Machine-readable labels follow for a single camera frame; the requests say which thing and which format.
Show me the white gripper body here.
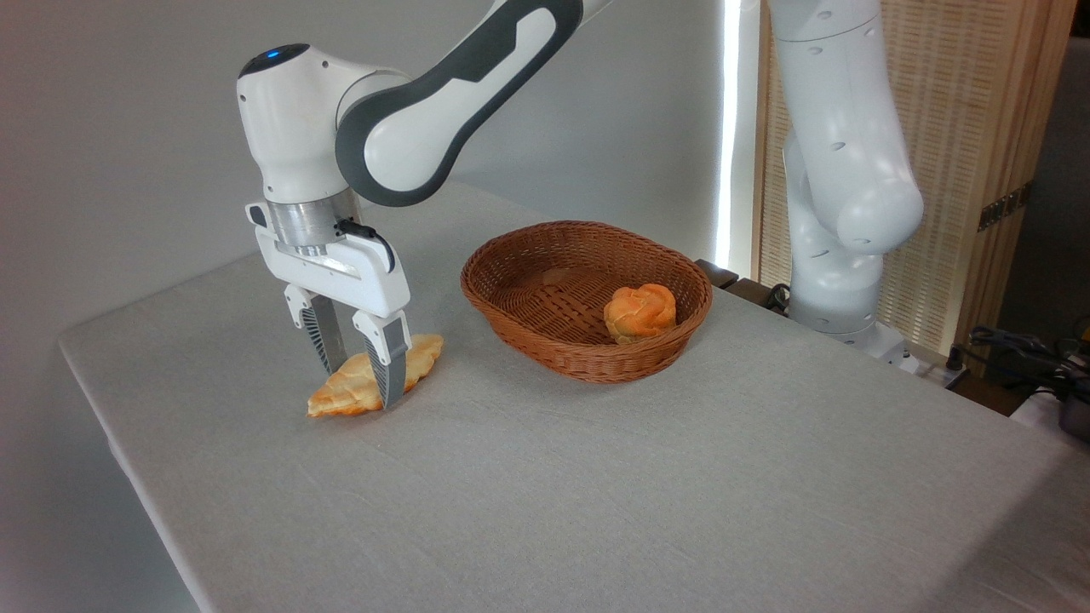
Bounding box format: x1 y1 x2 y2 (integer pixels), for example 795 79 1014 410
246 201 412 321

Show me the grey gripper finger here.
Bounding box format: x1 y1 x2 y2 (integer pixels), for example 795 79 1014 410
284 284 349 376
352 308 412 410

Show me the long braided bread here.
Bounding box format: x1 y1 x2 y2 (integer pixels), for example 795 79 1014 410
307 333 445 419

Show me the brown wicker basket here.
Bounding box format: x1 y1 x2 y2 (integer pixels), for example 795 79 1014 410
460 221 714 385

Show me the round orange bread roll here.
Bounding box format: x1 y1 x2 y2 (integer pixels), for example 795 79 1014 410
603 284 679 346

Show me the grey tablecloth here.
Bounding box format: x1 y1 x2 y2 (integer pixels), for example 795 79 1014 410
58 180 1090 613

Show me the dark wooden furniture corner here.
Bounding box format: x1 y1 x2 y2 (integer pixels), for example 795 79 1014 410
696 259 741 291

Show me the metal screen hinge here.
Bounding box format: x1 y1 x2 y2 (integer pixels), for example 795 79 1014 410
978 182 1034 232

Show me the wooden folding screen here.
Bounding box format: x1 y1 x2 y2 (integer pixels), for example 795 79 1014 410
752 0 1079 360

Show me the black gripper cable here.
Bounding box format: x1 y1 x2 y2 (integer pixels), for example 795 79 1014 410
334 218 398 274

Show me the black cable bundle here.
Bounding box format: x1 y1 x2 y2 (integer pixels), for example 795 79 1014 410
967 322 1090 388

